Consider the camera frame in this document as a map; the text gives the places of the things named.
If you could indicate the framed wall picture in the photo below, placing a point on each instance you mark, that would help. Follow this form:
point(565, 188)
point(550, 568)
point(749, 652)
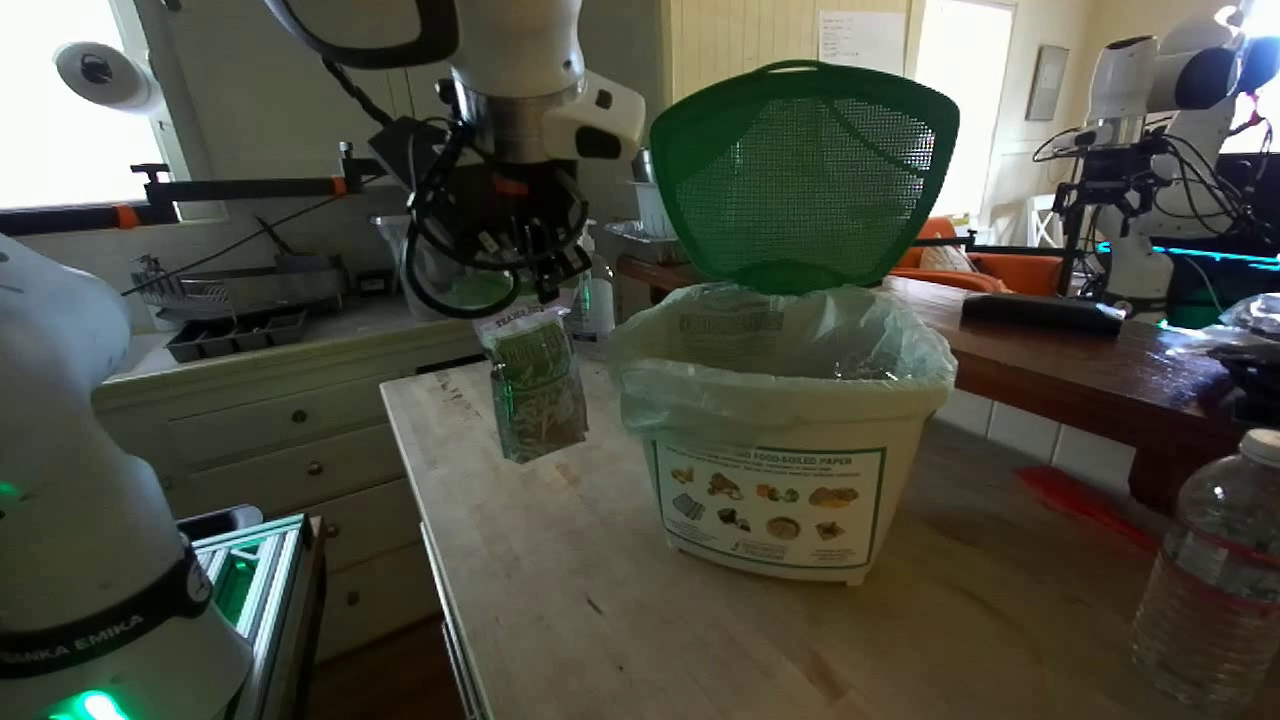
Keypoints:
point(1050, 81)

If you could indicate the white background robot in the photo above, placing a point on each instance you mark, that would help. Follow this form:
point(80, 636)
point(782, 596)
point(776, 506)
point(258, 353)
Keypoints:
point(1135, 160)

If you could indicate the gray cluttered tray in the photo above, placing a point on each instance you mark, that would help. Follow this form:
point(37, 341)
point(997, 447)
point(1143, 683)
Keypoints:
point(240, 301)

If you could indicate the round white wall fixture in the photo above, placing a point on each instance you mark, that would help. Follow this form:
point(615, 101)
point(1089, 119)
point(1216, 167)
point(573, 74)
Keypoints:
point(103, 74)

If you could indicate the black flat case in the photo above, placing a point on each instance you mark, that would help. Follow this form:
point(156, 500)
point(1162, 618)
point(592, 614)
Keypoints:
point(1042, 312)

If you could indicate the white wall paper sheet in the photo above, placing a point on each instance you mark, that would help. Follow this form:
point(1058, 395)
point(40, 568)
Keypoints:
point(865, 32)

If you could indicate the dark wooden table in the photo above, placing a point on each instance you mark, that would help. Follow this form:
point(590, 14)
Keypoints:
point(1065, 366)

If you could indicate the clear pump sanitizer bottle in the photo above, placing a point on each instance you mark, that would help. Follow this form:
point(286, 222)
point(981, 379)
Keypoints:
point(596, 306)

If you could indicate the green trash can lid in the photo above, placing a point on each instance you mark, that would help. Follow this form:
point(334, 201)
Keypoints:
point(800, 175)

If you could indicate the full water bottle red label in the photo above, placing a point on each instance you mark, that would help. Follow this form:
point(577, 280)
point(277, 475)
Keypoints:
point(1214, 586)

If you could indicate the red long object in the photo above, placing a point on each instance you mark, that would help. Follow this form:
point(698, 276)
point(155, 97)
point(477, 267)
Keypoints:
point(1087, 506)

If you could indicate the teal storage bin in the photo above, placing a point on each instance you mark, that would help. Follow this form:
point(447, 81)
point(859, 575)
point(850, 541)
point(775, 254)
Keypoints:
point(1223, 285)

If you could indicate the white labelled trash can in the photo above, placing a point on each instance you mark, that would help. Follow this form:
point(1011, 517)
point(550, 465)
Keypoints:
point(784, 506)

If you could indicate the crumpled clear plastic bag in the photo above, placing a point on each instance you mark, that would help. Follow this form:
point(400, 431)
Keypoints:
point(1254, 320)

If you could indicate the black boom with orange clamps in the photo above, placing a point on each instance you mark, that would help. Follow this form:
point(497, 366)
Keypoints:
point(240, 184)

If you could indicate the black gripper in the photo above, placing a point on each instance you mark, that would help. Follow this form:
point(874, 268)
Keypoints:
point(523, 214)

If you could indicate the green topped snack pouch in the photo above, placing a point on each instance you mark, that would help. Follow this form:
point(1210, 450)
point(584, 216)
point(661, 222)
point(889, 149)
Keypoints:
point(539, 395)

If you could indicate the silver box with green light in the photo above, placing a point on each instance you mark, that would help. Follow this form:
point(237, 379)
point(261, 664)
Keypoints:
point(261, 586)

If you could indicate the orange chair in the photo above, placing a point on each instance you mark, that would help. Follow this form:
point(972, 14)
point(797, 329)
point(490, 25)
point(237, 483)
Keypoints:
point(1015, 268)

